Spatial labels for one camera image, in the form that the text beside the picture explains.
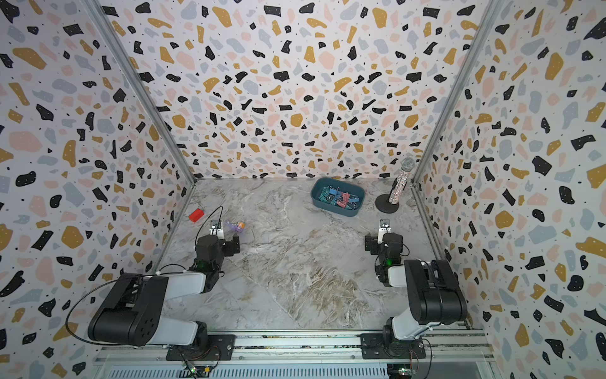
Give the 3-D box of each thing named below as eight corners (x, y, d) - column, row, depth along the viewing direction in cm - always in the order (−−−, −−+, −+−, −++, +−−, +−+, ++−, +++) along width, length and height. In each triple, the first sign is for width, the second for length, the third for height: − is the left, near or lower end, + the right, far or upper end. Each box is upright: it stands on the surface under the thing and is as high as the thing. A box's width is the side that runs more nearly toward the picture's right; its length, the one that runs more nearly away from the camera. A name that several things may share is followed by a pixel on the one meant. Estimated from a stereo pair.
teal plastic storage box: (304, 203, 115) (304, 197, 111) (319, 180, 125) (319, 174, 122) (356, 221, 108) (357, 215, 105) (367, 195, 119) (368, 189, 115)
